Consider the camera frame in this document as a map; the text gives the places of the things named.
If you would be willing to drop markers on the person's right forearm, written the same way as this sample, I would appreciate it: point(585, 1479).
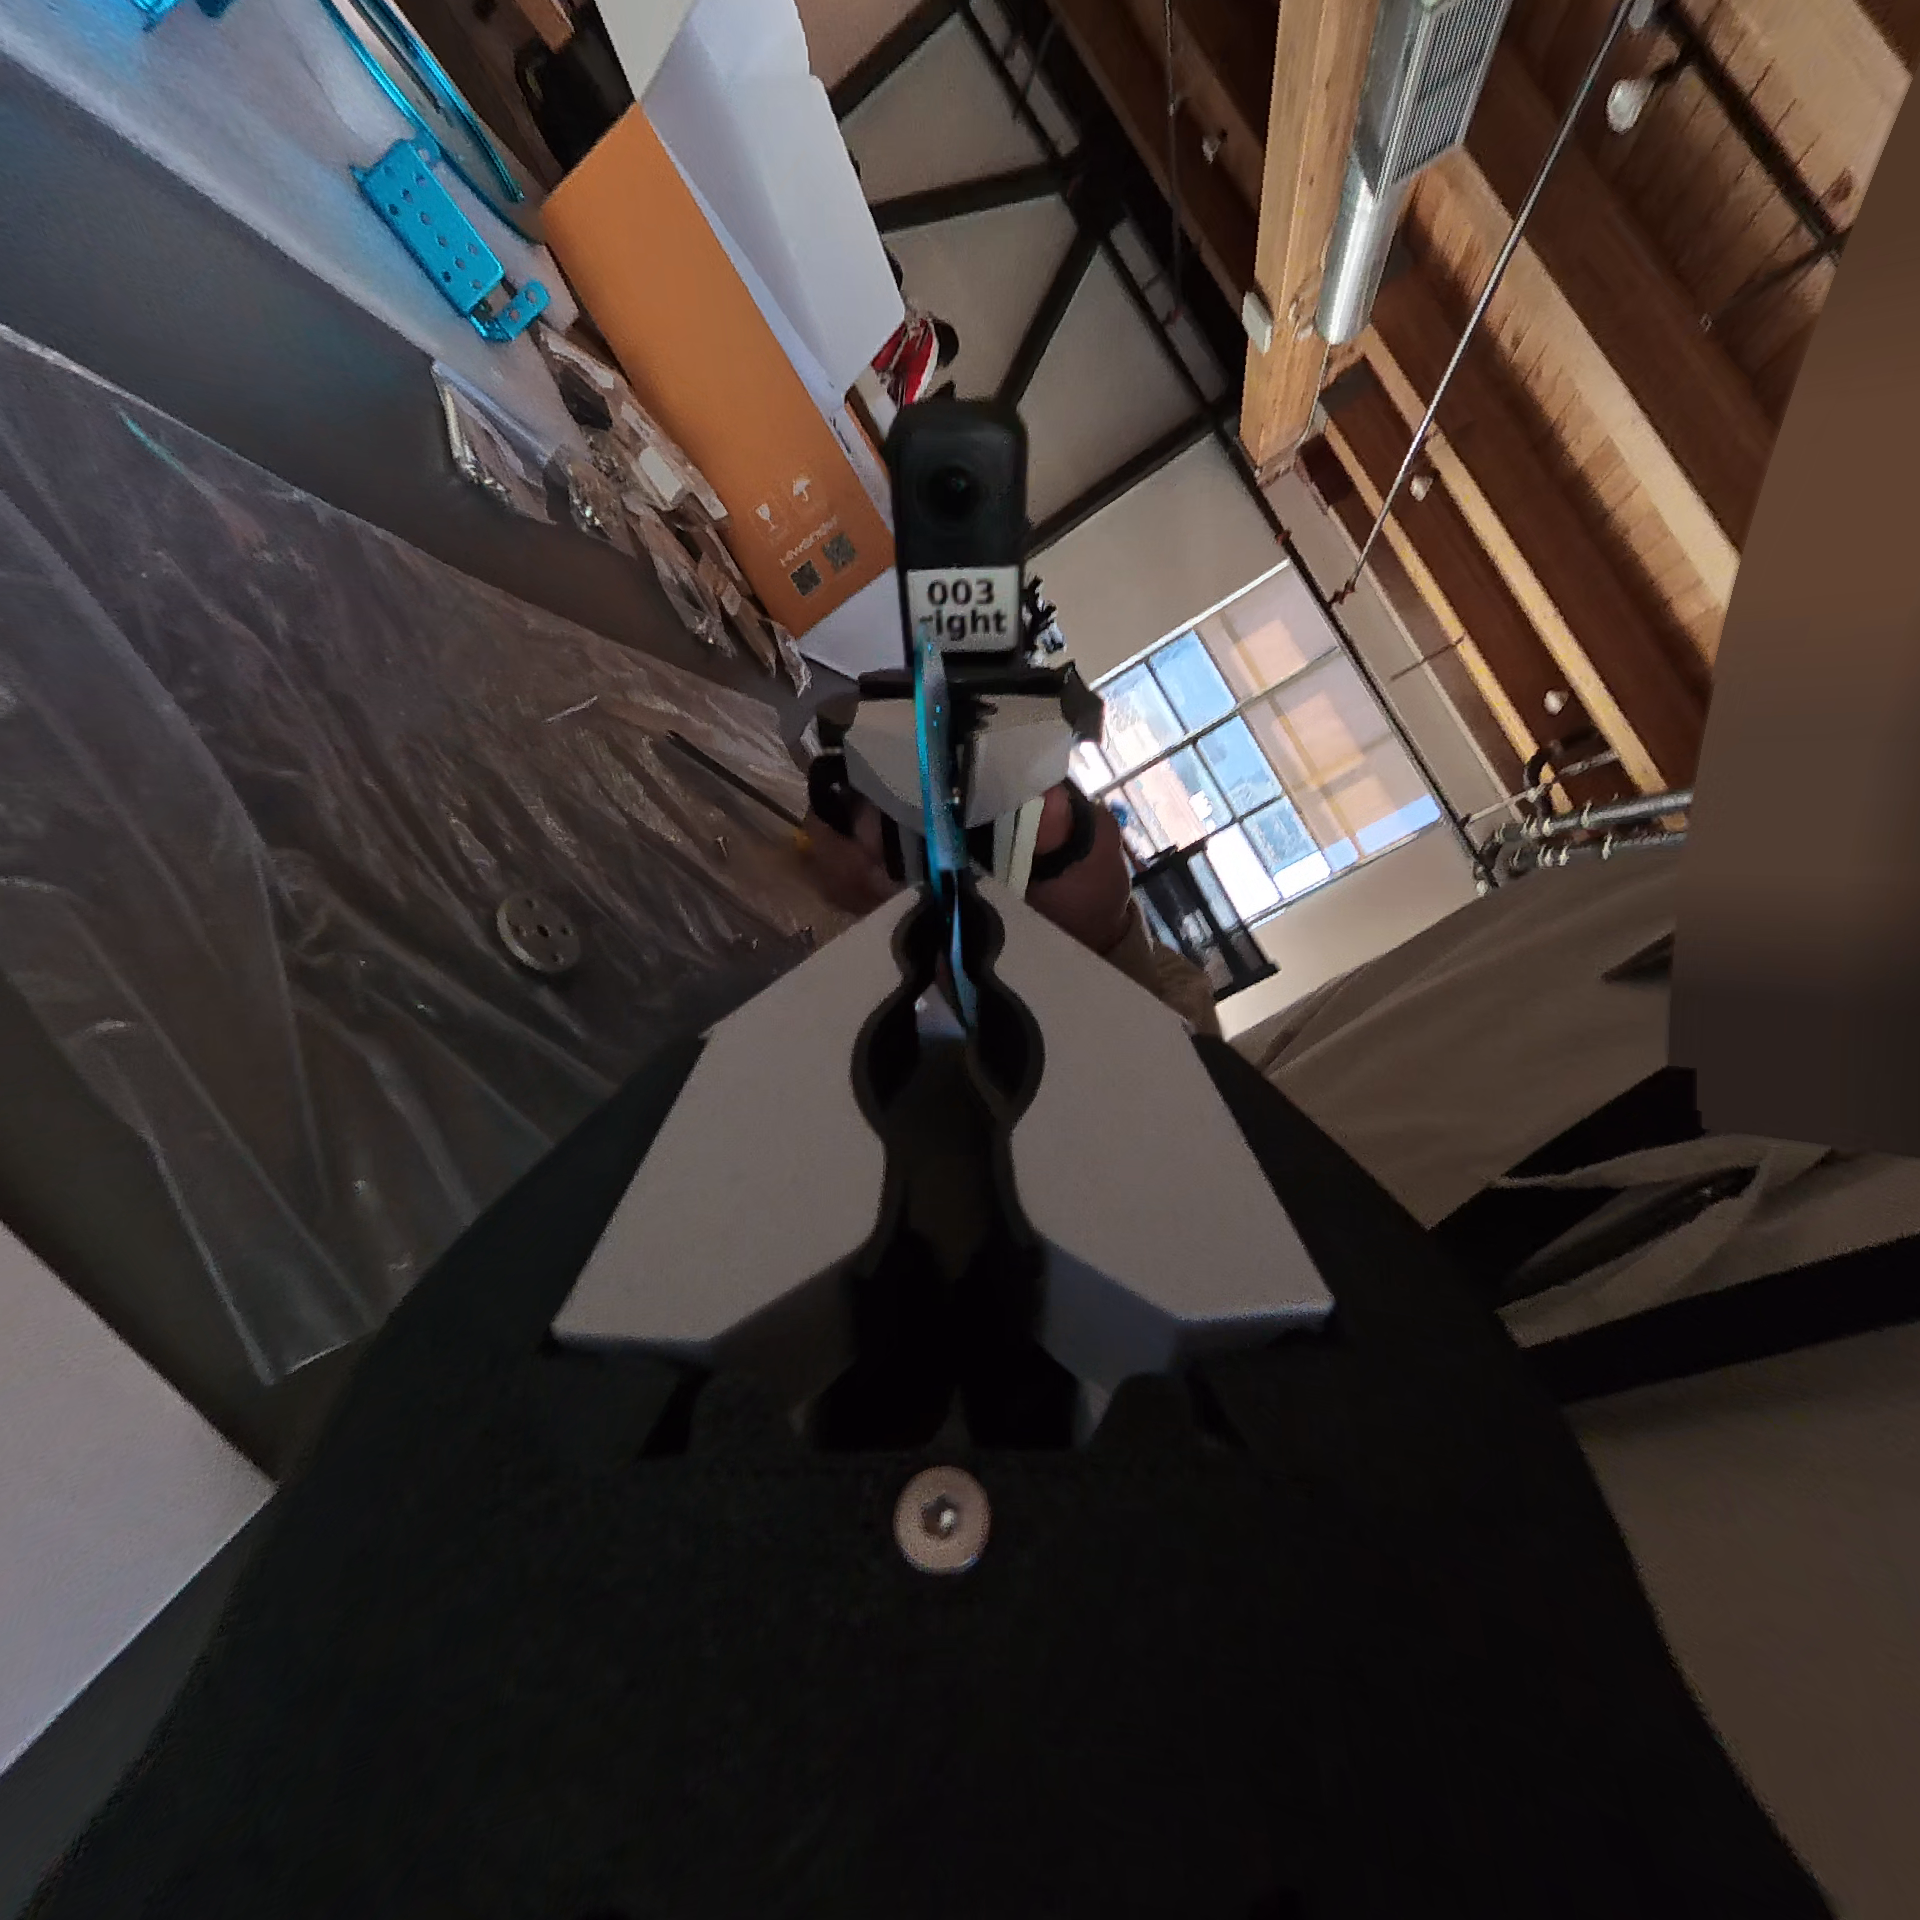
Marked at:
point(1172, 975)

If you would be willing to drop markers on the black insulated pipes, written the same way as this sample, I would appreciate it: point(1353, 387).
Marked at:
point(1593, 821)

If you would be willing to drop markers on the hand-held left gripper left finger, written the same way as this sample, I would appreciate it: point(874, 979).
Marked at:
point(750, 1188)

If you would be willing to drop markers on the blue perforated metal bracket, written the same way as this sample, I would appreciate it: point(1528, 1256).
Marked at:
point(430, 227)

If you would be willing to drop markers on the blue round metal plate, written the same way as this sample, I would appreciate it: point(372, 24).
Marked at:
point(938, 782)

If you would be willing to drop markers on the person's right hand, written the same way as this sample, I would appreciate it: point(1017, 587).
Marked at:
point(1115, 898)

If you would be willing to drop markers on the orange white cardboard box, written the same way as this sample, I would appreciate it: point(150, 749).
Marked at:
point(675, 301)

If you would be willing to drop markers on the large window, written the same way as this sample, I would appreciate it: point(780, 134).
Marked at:
point(1290, 749)

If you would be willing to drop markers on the clear plastic bag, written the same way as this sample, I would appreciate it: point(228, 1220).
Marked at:
point(303, 749)

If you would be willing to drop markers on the wooden beam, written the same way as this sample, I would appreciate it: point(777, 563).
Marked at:
point(1303, 227)

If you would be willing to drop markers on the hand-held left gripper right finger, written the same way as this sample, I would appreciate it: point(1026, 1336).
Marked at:
point(1153, 1170)

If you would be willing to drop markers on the assembly guide booklet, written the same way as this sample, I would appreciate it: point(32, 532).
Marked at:
point(90, 1472)

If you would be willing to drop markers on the silver ventilation duct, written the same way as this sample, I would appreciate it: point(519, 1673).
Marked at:
point(1380, 195)

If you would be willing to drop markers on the pile of small parts bags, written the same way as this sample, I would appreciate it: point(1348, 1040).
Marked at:
point(661, 525)

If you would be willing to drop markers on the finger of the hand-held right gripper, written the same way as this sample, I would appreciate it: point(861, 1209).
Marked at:
point(1020, 760)
point(883, 766)

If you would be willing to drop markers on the small round silver flange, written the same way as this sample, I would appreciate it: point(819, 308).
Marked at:
point(514, 919)

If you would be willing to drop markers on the white foam sheet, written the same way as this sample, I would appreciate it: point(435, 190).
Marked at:
point(228, 119)

